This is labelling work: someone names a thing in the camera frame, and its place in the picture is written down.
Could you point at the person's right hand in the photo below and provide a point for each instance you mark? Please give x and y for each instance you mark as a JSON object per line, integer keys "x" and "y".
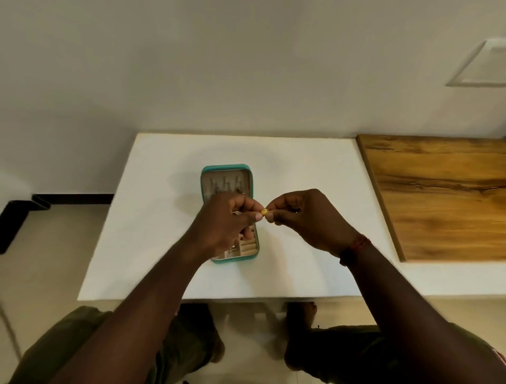
{"x": 316, "y": 221}

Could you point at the person's left hand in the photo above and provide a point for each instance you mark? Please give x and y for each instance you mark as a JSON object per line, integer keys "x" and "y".
{"x": 217, "y": 225}

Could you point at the person's left thumb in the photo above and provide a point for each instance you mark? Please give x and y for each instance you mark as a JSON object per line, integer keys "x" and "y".
{"x": 250, "y": 217}

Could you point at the person's right thumb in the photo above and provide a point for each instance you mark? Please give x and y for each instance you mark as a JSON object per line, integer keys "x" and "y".
{"x": 280, "y": 218}

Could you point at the person's right forearm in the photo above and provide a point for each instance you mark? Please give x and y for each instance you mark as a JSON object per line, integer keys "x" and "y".
{"x": 403, "y": 316}

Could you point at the person's left forearm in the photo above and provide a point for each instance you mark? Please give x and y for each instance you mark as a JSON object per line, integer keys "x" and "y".
{"x": 138, "y": 312}

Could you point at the set of silver earrings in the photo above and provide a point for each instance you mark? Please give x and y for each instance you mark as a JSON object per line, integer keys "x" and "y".
{"x": 227, "y": 184}

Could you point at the teal jewellery box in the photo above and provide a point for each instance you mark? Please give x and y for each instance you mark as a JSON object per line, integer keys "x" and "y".
{"x": 226, "y": 172}

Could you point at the person's left leg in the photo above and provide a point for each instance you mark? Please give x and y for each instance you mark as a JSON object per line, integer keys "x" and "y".
{"x": 189, "y": 340}

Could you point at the person's leg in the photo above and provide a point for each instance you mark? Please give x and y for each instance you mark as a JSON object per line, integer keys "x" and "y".
{"x": 340, "y": 352}
{"x": 189, "y": 340}

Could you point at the person's right leg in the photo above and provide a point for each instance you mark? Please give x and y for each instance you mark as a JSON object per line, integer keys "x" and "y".
{"x": 340, "y": 352}

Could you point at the brown wooden board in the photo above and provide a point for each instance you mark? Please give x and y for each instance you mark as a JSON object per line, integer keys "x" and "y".
{"x": 446, "y": 197}

